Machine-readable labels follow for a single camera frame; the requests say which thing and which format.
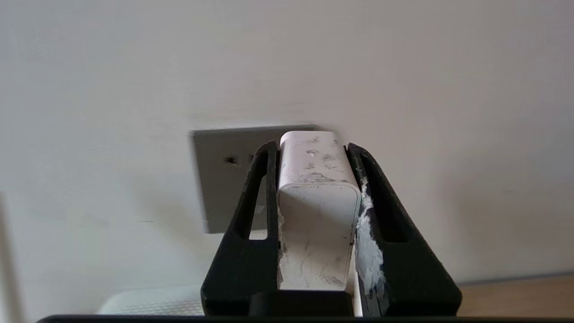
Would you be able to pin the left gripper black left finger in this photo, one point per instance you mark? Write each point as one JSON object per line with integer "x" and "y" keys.
{"x": 237, "y": 264}

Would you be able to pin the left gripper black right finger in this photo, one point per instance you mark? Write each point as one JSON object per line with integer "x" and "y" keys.
{"x": 403, "y": 269}

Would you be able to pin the white power adapter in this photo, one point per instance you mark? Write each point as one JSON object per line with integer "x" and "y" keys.
{"x": 318, "y": 215}

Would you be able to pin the grey wall power socket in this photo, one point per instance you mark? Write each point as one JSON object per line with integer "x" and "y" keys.
{"x": 215, "y": 188}

